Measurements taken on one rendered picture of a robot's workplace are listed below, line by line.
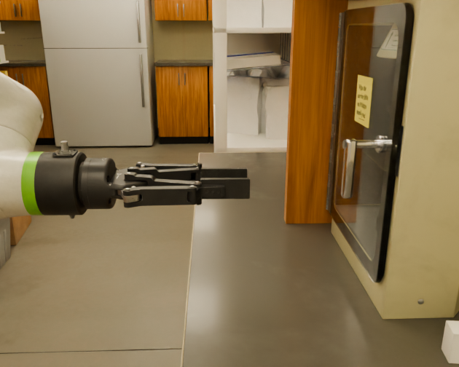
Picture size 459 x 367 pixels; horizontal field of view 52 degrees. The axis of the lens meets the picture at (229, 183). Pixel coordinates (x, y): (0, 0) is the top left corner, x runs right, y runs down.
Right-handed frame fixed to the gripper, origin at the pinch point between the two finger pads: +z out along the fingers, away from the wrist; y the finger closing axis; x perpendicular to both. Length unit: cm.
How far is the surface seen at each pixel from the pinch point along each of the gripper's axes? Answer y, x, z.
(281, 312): -3.7, 20.1, 8.7
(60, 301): 149, 118, -80
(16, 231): 221, 111, -129
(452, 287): -6.1, 14.5, 33.6
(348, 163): -1.2, -3.3, 17.6
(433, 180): -5.7, -2.2, 28.1
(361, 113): 9.0, -8.5, 22.2
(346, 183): -1.2, -0.3, 17.6
